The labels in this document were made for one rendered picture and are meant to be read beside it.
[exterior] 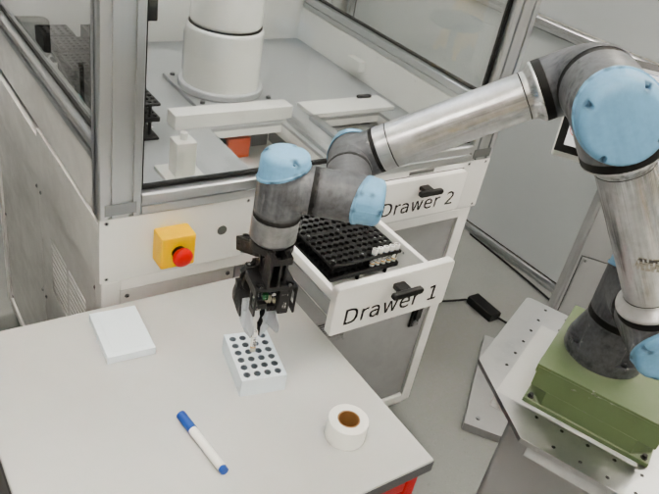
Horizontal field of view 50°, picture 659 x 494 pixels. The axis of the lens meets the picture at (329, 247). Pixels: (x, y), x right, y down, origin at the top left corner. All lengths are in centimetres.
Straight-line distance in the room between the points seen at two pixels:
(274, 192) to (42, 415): 53
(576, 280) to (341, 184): 141
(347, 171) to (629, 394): 67
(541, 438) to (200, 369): 63
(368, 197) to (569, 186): 214
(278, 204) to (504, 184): 235
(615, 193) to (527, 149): 215
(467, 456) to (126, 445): 139
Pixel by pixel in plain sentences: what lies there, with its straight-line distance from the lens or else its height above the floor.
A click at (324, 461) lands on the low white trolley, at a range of 121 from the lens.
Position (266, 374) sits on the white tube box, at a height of 80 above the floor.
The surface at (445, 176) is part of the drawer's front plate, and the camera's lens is 178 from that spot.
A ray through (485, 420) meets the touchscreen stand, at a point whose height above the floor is 3.
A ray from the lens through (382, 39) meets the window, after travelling 151.
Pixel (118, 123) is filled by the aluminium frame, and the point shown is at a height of 114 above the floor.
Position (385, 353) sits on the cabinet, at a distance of 213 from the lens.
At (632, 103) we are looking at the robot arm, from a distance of 99.
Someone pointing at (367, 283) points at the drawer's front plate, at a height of 93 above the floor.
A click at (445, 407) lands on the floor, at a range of 249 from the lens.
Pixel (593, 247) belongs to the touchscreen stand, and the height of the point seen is 66.
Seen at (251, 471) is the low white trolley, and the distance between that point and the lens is 118.
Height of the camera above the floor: 168
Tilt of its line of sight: 33 degrees down
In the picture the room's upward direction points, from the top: 12 degrees clockwise
